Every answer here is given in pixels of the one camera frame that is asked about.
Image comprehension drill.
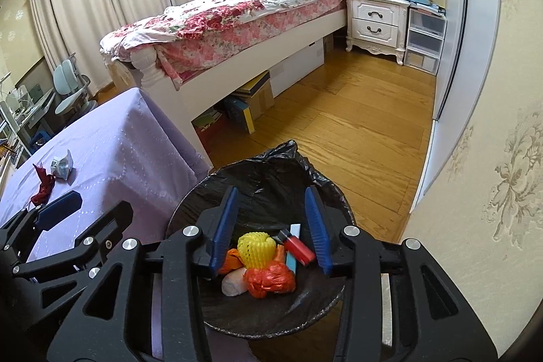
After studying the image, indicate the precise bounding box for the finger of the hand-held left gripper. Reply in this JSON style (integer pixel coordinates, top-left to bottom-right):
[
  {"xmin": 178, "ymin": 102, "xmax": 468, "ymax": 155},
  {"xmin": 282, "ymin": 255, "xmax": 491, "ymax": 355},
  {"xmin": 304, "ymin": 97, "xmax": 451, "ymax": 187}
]
[
  {"xmin": 11, "ymin": 200, "xmax": 135, "ymax": 283},
  {"xmin": 0, "ymin": 190, "xmax": 84, "ymax": 248}
]

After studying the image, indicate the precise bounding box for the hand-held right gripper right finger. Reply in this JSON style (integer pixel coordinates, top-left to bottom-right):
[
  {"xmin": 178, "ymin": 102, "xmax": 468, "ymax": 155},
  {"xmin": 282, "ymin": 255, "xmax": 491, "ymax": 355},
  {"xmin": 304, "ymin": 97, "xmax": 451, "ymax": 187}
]
[{"xmin": 304, "ymin": 186, "xmax": 498, "ymax": 362}]

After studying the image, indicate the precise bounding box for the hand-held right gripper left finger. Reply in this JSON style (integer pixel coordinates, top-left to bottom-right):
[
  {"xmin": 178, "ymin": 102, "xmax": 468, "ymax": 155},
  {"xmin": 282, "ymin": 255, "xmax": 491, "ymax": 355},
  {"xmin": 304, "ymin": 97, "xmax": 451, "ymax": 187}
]
[{"xmin": 46, "ymin": 186, "xmax": 240, "ymax": 362}]

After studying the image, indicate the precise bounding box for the teal tube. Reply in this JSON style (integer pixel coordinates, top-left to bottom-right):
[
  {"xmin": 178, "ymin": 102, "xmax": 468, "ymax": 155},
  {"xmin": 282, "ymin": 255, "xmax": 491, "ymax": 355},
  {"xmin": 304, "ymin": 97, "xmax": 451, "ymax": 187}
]
[{"xmin": 285, "ymin": 223, "xmax": 303, "ymax": 275}]

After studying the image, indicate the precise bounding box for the red lighter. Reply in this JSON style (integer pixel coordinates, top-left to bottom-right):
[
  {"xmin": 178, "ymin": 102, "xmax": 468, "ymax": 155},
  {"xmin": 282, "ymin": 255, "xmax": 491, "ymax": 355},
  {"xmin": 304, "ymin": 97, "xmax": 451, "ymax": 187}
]
[{"xmin": 277, "ymin": 230, "xmax": 317, "ymax": 265}]

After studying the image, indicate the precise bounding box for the orange rectangular block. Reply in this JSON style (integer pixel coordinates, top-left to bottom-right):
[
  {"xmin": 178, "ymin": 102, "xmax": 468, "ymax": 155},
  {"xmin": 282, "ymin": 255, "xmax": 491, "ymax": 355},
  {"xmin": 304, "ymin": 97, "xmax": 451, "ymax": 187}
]
[{"xmin": 218, "ymin": 248, "xmax": 244, "ymax": 276}]

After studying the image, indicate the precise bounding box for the orange plastic bag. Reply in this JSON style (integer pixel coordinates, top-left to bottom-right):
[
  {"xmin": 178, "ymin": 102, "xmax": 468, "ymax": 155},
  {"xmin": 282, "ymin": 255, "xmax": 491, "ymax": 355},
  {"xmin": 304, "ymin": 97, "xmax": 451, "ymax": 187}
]
[{"xmin": 244, "ymin": 264, "xmax": 297, "ymax": 299}]

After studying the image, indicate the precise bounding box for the black bag-lined trash bin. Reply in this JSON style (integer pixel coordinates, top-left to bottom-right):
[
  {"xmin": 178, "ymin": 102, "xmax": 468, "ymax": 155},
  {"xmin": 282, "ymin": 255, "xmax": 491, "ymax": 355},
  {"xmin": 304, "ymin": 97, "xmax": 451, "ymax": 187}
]
[{"xmin": 165, "ymin": 140, "xmax": 355, "ymax": 340}]

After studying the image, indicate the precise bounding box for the dark red wrapper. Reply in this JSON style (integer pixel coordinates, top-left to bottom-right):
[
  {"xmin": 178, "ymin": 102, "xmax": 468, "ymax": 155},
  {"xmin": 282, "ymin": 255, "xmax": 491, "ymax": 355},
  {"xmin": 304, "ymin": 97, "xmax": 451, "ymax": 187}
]
[{"xmin": 31, "ymin": 164, "xmax": 56, "ymax": 205}]

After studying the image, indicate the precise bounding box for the yellow foam fruit net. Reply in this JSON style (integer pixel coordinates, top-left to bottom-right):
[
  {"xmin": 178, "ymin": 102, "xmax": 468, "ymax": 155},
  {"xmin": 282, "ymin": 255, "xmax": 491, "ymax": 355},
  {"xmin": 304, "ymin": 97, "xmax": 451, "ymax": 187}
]
[{"xmin": 238, "ymin": 232, "xmax": 277, "ymax": 270}]

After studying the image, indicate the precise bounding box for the crumpled silver wrapper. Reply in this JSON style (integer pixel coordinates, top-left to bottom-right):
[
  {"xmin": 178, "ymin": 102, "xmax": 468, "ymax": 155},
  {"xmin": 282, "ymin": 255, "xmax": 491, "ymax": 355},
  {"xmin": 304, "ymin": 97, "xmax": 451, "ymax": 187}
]
[{"xmin": 50, "ymin": 150, "xmax": 75, "ymax": 180}]

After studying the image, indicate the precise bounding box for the white crumpled paper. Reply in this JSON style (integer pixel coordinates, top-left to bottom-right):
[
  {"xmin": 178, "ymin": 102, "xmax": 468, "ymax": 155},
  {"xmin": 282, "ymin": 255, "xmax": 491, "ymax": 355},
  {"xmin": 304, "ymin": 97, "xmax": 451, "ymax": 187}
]
[{"xmin": 222, "ymin": 268, "xmax": 249, "ymax": 297}]

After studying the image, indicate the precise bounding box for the purple tablecloth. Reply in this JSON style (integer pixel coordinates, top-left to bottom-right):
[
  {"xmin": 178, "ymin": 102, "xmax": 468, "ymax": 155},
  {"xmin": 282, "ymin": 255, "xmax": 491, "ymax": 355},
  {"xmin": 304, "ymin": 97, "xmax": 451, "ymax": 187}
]
[{"xmin": 0, "ymin": 87, "xmax": 215, "ymax": 362}]

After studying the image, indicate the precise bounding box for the white desk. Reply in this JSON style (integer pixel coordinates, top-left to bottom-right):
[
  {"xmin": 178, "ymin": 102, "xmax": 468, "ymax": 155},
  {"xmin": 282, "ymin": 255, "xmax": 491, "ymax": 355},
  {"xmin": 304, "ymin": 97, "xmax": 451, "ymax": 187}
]
[{"xmin": 0, "ymin": 88, "xmax": 56, "ymax": 159}]

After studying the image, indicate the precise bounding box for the red colourful flat box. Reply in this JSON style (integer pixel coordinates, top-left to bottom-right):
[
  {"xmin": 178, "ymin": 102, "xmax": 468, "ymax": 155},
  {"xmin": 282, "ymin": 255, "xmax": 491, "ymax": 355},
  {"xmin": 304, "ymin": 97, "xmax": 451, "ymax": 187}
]
[{"xmin": 193, "ymin": 110, "xmax": 228, "ymax": 142}]

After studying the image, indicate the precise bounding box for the blue box with yellow edge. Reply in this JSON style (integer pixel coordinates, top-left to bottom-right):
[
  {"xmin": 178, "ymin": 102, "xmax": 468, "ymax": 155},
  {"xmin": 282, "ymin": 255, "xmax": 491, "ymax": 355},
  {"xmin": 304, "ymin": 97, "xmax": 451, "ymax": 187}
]
[{"xmin": 223, "ymin": 96, "xmax": 256, "ymax": 134}]

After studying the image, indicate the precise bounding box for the pale green desk chair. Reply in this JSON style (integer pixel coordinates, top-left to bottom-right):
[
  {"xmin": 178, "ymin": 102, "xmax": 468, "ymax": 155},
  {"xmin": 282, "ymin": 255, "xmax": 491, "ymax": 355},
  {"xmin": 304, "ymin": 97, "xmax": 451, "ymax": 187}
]
[{"xmin": 53, "ymin": 54, "xmax": 96, "ymax": 115}]

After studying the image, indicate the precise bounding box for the brown cardboard box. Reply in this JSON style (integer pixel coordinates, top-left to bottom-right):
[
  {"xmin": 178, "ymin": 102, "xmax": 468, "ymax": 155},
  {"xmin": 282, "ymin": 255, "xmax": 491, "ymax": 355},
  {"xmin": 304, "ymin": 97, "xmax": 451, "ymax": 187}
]
[{"xmin": 233, "ymin": 70, "xmax": 275, "ymax": 119}]

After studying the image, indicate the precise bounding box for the white storage box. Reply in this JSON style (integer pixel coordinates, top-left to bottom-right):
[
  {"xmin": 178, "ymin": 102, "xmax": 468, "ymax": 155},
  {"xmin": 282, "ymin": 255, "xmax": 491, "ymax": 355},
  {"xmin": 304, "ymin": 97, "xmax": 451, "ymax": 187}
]
[{"xmin": 269, "ymin": 37, "xmax": 325, "ymax": 98}]

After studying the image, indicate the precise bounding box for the clear plastic drawer unit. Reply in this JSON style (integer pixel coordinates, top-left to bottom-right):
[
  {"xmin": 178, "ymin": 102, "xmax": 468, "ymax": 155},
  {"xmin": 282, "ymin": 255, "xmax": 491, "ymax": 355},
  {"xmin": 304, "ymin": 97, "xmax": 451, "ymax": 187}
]
[{"xmin": 403, "ymin": 8, "xmax": 447, "ymax": 75}]

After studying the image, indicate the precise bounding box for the pink floral blanket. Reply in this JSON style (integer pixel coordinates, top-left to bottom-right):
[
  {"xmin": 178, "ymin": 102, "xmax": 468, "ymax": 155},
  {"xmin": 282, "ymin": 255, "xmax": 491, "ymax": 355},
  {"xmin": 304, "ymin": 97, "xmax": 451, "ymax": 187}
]
[{"xmin": 99, "ymin": 0, "xmax": 349, "ymax": 85}]

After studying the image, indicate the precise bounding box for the white nightstand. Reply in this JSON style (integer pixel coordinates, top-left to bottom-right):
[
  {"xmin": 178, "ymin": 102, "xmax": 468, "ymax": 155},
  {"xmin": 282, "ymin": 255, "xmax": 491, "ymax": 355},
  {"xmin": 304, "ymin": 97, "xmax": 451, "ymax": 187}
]
[{"xmin": 344, "ymin": 0, "xmax": 410, "ymax": 66}]

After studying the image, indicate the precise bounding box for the grey sliding wardrobe door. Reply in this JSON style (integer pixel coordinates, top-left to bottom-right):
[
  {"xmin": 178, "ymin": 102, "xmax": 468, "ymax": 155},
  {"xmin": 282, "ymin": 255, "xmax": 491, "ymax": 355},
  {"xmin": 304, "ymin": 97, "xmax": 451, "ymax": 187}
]
[{"xmin": 409, "ymin": 0, "xmax": 504, "ymax": 214}]

